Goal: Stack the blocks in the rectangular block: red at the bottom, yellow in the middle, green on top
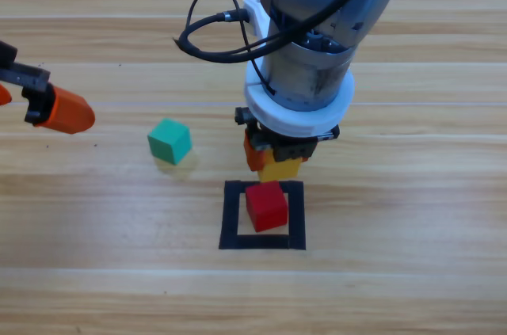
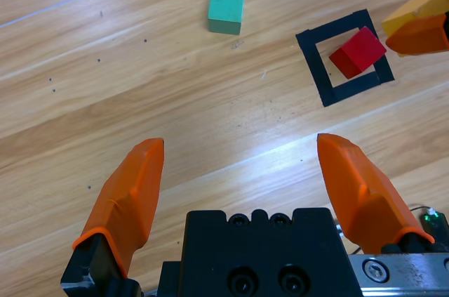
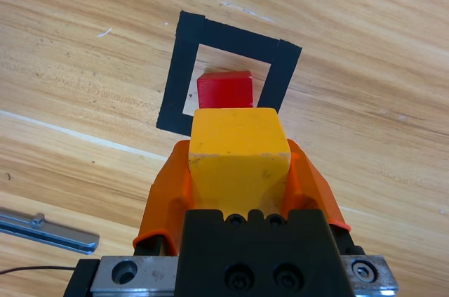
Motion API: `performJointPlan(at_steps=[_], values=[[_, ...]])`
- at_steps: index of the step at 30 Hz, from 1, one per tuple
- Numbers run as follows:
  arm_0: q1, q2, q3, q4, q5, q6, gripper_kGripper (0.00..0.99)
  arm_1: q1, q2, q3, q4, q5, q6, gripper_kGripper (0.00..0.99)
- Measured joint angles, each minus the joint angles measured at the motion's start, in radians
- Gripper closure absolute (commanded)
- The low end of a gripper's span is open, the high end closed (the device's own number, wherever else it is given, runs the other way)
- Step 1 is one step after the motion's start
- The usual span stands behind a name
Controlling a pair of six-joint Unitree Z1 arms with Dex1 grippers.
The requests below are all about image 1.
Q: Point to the black tape square outline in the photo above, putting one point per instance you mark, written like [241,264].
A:
[231,216]

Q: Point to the yellow cube block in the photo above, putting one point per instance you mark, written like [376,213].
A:
[277,170]

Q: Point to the red cube block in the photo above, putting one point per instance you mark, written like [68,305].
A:
[265,208]

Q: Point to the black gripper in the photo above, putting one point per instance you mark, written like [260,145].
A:
[24,75]
[295,151]

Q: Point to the green cube block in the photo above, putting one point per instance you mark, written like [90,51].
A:
[170,141]

